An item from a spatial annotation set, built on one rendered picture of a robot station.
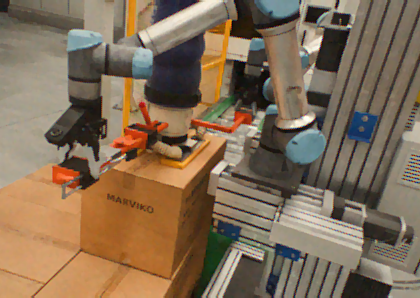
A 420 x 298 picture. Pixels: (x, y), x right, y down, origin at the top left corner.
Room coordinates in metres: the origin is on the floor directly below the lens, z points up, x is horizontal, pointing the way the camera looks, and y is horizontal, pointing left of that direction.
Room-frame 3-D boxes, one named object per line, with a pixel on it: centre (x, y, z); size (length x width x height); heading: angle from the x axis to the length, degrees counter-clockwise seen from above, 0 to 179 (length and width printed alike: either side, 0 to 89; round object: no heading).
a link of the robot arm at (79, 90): (0.86, 0.34, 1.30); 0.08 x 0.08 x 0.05
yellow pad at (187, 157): (1.40, 0.11, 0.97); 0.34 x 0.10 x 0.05; 166
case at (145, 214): (1.42, 0.20, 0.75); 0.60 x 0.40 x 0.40; 166
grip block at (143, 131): (1.18, 0.26, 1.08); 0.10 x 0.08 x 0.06; 76
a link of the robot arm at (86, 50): (0.86, 0.33, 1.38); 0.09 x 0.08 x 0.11; 107
